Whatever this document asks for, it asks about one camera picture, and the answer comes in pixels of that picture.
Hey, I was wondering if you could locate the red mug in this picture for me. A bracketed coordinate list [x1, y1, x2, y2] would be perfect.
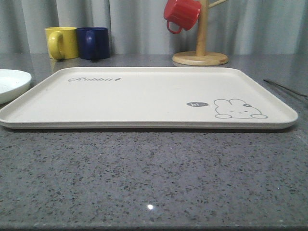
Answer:
[164, 0, 201, 34]

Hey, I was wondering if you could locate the yellow mug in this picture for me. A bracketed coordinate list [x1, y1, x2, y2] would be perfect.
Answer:
[45, 27, 78, 60]

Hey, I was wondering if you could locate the cream rabbit serving tray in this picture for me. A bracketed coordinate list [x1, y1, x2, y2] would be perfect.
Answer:
[0, 67, 298, 129]

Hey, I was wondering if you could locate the white round plate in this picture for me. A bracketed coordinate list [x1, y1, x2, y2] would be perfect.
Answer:
[0, 69, 32, 104]

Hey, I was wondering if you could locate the dark blue mug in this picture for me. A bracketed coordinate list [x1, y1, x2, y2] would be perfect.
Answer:
[77, 27, 110, 60]

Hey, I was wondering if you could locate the wooden mug tree stand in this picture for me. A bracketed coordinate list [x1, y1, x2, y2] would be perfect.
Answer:
[172, 0, 229, 66]

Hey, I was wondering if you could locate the metal chopstick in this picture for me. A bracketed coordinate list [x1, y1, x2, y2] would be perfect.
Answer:
[263, 79, 308, 98]

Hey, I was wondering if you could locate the grey curtain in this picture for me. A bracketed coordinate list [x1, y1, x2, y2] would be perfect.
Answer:
[0, 0, 308, 54]

